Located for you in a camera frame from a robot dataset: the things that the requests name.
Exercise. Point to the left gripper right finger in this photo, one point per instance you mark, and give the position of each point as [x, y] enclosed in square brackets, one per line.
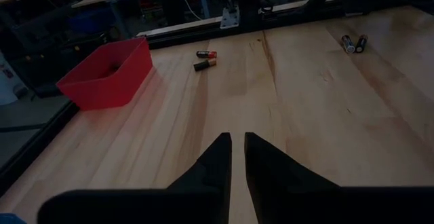
[288, 200]

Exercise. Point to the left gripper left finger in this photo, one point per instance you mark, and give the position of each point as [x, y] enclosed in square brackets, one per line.
[203, 200]

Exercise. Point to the black copper battery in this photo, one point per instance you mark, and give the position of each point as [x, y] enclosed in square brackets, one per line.
[204, 64]
[361, 43]

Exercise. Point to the silver black battery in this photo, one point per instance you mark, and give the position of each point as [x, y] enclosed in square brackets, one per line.
[348, 44]

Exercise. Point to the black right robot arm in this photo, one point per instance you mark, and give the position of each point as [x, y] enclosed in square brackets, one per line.
[249, 6]

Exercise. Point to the black red battery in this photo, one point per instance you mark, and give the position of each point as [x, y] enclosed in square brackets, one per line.
[206, 54]

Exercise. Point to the red plastic bin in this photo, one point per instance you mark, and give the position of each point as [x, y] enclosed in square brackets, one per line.
[101, 91]

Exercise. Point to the black aluminium table frame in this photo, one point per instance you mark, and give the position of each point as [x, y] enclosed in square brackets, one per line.
[179, 38]

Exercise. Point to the silver metal bracket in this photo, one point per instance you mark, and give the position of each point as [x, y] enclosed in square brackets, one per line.
[230, 18]

